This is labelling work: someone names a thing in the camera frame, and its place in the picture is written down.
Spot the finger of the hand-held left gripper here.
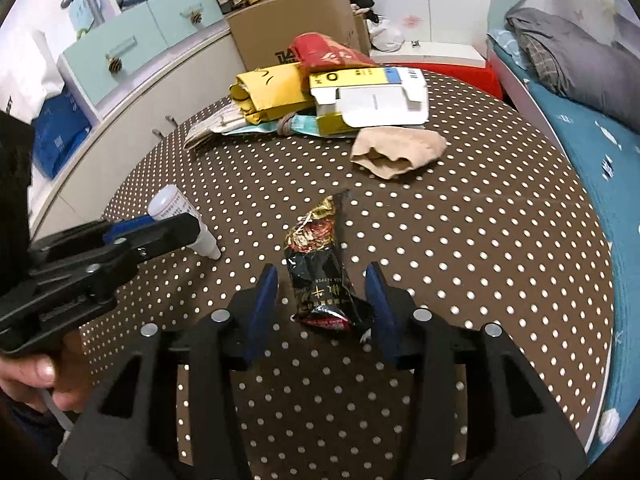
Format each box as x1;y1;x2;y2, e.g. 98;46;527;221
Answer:
126;211;202;262
101;215;157;242

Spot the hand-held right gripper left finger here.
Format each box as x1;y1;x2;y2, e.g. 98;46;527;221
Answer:
55;262;280;480

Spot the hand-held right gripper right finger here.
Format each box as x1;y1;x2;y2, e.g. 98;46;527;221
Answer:
364;262;590;480

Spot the small white bottle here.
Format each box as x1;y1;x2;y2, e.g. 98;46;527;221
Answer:
147;185;222;261

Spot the black snack packet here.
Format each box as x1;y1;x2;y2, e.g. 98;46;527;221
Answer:
284;190;373;333

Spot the grey printed paper wrapper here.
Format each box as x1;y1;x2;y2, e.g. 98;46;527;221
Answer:
182;102;251;151

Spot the beige sock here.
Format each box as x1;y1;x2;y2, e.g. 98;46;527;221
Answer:
350;126;448;179

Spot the brown string knot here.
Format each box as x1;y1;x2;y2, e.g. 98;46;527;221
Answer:
276;112;301;137

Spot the yellow paper bag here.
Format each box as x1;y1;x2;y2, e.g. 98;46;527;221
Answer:
230;63;316;126

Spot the blue face mask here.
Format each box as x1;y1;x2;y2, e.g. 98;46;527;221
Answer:
222;112;361;137

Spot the yellow carton box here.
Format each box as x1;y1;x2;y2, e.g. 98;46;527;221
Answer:
308;64;429;138

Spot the red snack packet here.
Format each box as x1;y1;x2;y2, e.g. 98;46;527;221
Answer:
291;32;377;73

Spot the person's left hand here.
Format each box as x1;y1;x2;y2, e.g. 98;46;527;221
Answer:
0;332;96;413

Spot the brown polka dot tablecloth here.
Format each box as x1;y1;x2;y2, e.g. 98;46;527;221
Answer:
80;67;615;480

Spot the beige curved cabinet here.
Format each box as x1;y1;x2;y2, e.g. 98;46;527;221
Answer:
27;27;248;233

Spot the blue shopping bag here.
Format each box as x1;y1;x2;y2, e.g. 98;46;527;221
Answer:
32;94;92;179

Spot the wide teal drawer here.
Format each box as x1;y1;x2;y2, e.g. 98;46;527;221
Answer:
62;2;173;108

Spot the narrow teal drawer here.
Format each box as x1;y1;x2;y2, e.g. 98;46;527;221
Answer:
147;0;226;36

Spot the large cardboard box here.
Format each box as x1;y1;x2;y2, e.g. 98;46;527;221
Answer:
226;0;362;73

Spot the red storage bench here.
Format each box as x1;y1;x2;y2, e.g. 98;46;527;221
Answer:
425;62;503;101

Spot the teal printed bed sheet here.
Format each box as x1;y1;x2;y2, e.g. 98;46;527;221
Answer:
487;27;640;466

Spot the white board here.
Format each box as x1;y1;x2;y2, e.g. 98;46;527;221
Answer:
369;40;488;67

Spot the white knotted plastic bag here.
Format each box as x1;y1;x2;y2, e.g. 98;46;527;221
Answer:
367;15;406;52

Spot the small cardboard box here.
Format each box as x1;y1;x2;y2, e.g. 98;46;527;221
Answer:
352;10;372;53

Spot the blue striped pillow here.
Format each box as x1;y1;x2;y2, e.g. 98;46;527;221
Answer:
487;27;531;71

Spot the grey quilt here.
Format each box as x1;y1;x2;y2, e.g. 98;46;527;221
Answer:
505;7;640;133

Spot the white cable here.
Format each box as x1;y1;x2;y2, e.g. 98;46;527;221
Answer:
35;387;76;431

